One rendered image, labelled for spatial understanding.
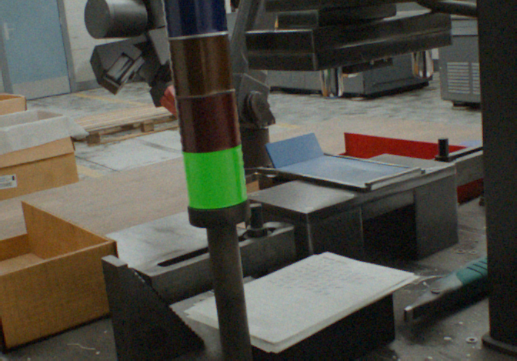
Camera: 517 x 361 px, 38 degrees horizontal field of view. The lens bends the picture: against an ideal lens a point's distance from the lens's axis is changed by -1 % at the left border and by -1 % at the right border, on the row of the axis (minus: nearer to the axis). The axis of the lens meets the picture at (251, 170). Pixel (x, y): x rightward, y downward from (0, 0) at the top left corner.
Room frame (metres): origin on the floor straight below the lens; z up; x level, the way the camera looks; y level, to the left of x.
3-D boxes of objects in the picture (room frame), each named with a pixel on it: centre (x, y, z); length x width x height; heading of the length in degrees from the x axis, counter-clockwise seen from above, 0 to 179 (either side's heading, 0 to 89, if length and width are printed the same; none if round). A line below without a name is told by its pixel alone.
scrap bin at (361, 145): (0.98, -0.17, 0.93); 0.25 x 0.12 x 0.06; 35
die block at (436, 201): (0.73, -0.10, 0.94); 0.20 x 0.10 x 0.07; 125
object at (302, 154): (0.77, -0.09, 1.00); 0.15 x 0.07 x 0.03; 35
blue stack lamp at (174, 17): (0.47, 0.02, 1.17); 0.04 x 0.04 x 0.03
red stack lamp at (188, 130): (0.47, 0.02, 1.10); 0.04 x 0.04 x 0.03
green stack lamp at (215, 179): (0.47, 0.02, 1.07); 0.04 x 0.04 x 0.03
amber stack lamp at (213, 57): (0.47, 0.02, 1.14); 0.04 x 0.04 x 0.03
